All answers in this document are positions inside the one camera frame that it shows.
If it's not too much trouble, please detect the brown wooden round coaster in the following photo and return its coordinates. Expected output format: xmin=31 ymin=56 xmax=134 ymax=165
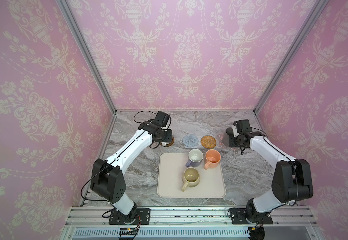
xmin=160 ymin=137 xmax=175 ymax=147

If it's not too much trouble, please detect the pink flower coaster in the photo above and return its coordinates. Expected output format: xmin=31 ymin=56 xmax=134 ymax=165
xmin=217 ymin=133 xmax=229 ymax=149

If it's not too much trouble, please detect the blue woven round coaster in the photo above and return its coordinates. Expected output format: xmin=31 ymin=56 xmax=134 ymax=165
xmin=182 ymin=135 xmax=199 ymax=148

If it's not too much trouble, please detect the tan rattan round coaster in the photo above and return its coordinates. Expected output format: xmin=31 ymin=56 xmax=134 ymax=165
xmin=201 ymin=136 xmax=217 ymax=149

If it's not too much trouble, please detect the grey green ceramic mug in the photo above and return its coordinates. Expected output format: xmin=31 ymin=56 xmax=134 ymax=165
xmin=226 ymin=127 xmax=234 ymax=136

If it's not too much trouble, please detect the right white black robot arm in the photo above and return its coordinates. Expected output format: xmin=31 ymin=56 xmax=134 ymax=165
xmin=228 ymin=132 xmax=314 ymax=224

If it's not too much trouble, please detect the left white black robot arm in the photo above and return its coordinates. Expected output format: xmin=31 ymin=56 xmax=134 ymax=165
xmin=90 ymin=117 xmax=172 ymax=224

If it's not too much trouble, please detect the orange ceramic mug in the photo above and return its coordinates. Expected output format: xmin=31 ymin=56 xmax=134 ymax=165
xmin=204 ymin=149 xmax=221 ymax=170

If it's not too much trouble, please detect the lavender ceramic mug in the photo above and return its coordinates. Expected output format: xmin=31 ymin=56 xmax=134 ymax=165
xmin=186 ymin=149 xmax=204 ymax=168

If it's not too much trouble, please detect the yellow ceramic mug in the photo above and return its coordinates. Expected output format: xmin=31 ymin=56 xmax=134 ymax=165
xmin=182 ymin=168 xmax=200 ymax=192

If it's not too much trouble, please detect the beige rectangular tray mat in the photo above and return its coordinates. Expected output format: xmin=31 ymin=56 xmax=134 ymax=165
xmin=157 ymin=153 xmax=226 ymax=198

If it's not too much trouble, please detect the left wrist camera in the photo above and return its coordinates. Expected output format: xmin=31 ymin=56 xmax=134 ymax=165
xmin=152 ymin=111 xmax=171 ymax=129

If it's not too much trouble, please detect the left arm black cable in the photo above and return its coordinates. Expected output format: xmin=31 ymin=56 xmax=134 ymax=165
xmin=133 ymin=110 xmax=157 ymax=124

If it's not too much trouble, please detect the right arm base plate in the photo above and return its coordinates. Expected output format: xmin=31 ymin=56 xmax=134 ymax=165
xmin=228 ymin=208 xmax=273 ymax=225

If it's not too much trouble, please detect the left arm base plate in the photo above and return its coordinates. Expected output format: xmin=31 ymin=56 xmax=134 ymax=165
xmin=108 ymin=208 xmax=151 ymax=225

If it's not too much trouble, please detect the aluminium front rail frame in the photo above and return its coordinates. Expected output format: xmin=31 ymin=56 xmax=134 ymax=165
xmin=60 ymin=206 xmax=325 ymax=240

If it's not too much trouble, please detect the right aluminium corner post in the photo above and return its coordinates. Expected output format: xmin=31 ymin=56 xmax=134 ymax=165
xmin=253 ymin=0 xmax=329 ymax=117

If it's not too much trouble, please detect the aluminium corner post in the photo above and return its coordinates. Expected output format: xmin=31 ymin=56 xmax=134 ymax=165
xmin=253 ymin=0 xmax=329 ymax=117
xmin=55 ymin=0 xmax=117 ymax=115

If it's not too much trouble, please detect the left aluminium corner post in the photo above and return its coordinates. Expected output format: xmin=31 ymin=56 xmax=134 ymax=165
xmin=55 ymin=0 xmax=117 ymax=115

